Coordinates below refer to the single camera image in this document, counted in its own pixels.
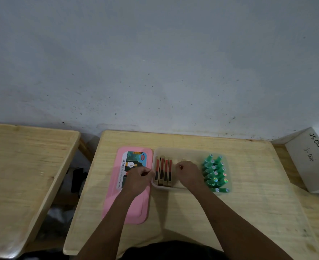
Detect pink lid with picture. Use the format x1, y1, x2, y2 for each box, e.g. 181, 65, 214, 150
102, 146, 154, 225

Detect person's right forearm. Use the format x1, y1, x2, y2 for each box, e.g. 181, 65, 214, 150
193, 185, 294, 260

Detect group of tan boxes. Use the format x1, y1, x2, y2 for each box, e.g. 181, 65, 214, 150
154, 155, 174, 188

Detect person's right hand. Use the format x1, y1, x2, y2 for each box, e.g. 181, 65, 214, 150
175, 160, 207, 195

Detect light wooden table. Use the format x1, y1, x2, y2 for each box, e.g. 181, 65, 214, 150
0, 122, 81, 259

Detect clear plastic container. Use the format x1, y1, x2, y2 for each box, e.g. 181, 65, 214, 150
150, 147, 232, 193

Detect person's black shorts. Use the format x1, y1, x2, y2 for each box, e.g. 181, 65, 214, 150
119, 240, 228, 260

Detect white cardboard box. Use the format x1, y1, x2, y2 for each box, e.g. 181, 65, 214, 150
272, 127, 319, 195

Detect person's left forearm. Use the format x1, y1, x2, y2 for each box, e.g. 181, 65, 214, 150
75, 189, 138, 260

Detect person's left hand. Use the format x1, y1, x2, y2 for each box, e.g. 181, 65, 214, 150
121, 166, 155, 198

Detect group of teal bottles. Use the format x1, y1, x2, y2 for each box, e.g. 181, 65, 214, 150
202, 153, 230, 194

